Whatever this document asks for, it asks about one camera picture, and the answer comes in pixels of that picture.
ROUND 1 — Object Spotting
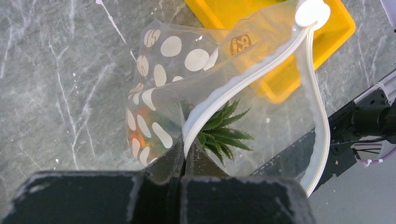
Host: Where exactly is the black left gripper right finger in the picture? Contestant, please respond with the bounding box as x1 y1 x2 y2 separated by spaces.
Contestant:
181 137 316 224

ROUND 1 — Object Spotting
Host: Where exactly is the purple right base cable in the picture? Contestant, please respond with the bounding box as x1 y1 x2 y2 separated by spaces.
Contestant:
351 142 396 168

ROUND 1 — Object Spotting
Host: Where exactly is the clear polka-dot zip bag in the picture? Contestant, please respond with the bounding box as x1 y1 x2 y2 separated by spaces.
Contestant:
126 0 331 195

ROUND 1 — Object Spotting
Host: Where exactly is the orange toy pineapple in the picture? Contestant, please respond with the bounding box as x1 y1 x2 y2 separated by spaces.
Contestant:
127 100 254 166

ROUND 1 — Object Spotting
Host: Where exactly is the yellow plastic tray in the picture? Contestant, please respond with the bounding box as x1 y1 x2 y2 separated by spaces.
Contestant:
186 0 355 104

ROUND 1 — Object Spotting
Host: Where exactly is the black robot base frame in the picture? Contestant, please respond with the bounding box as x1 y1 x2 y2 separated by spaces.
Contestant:
250 69 396 192

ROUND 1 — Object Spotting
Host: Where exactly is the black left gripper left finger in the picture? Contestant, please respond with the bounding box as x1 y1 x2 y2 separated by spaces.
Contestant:
2 139 185 224

